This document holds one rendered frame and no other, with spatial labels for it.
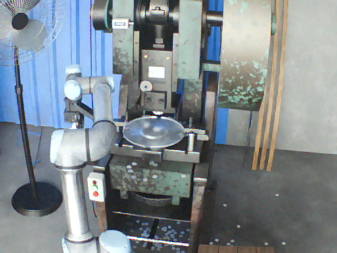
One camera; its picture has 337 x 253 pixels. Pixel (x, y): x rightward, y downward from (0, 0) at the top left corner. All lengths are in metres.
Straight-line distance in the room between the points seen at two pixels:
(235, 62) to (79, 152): 0.64
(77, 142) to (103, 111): 0.21
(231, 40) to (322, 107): 1.99
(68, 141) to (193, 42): 0.72
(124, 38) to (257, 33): 0.64
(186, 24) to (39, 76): 2.01
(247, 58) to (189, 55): 0.38
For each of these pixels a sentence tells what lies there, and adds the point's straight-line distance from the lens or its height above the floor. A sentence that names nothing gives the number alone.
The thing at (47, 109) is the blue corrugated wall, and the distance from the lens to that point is 3.73.
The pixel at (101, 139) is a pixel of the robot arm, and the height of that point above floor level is 1.05.
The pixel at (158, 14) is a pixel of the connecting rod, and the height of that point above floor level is 1.35.
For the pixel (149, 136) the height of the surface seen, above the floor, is 0.79.
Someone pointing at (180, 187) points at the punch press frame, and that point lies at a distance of 2.09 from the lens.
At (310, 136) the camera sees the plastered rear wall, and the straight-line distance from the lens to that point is 3.56.
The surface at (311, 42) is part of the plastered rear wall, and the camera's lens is 3.24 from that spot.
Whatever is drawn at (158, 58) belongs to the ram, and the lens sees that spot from 1.97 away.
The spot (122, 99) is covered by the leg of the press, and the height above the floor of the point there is 0.76.
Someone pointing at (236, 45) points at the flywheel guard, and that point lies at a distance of 1.57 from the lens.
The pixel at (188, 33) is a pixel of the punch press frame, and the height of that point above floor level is 1.27.
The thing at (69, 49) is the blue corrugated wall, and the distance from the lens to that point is 3.43.
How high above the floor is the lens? 1.80
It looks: 29 degrees down
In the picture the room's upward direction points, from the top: 2 degrees clockwise
